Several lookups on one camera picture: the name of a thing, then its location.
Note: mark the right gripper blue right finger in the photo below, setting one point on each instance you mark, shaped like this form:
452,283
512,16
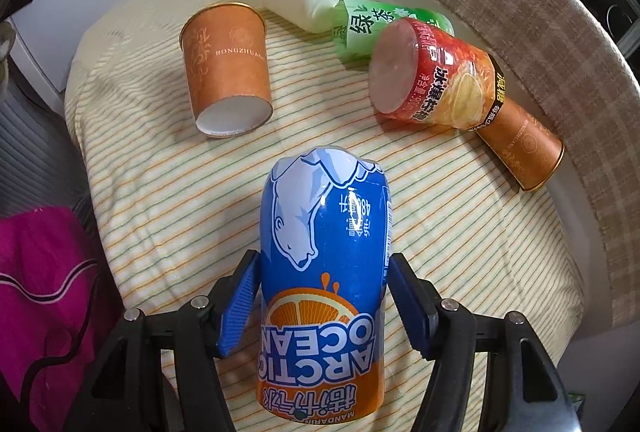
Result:
415,306

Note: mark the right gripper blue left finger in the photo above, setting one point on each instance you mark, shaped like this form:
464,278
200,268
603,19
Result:
235,301

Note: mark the blue orange Arctic Ocean cup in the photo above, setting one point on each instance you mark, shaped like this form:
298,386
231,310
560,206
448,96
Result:
325,224

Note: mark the near orange paper cup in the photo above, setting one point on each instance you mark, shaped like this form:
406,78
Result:
225,56

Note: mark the orange paper cup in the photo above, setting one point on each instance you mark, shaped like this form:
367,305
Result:
225,56
525,146

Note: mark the far orange paper cup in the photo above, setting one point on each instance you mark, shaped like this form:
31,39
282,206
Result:
525,146

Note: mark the red orange drink cup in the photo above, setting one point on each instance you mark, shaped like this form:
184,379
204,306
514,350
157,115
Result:
418,73

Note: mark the green tea cup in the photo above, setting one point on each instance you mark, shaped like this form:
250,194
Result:
357,25

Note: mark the striped yellow table cloth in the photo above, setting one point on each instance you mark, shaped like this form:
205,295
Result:
177,210

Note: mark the magenta garment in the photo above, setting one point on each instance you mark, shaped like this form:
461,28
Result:
58,305

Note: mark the beige plaid sill cloth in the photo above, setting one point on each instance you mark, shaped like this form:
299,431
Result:
582,83

